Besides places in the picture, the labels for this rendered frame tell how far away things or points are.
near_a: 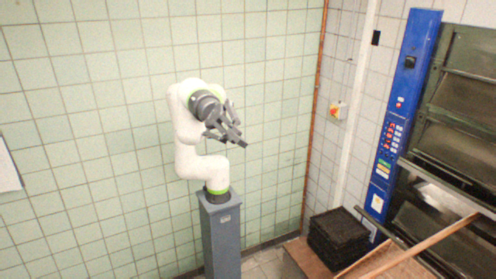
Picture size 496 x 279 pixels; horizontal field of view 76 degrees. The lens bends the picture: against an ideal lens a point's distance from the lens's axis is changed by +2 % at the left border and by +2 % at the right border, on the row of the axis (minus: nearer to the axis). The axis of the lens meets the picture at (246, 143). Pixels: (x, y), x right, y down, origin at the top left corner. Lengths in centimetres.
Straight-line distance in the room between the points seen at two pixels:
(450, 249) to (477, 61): 97
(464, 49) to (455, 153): 49
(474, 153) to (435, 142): 18
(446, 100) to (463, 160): 30
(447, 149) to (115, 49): 178
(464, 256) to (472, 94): 83
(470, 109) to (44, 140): 213
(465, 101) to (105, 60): 178
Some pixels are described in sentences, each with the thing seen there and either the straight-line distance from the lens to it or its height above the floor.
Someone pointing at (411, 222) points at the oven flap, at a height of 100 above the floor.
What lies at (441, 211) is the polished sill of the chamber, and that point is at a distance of 203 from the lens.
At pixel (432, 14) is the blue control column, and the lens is 183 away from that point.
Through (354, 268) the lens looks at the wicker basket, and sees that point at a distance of 217.
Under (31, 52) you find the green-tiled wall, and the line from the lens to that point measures 190.
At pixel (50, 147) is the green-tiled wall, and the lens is 206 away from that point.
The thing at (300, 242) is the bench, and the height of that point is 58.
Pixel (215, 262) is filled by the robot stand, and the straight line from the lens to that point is 202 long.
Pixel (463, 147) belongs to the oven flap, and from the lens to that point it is 186.
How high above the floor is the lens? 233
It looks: 29 degrees down
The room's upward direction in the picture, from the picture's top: straight up
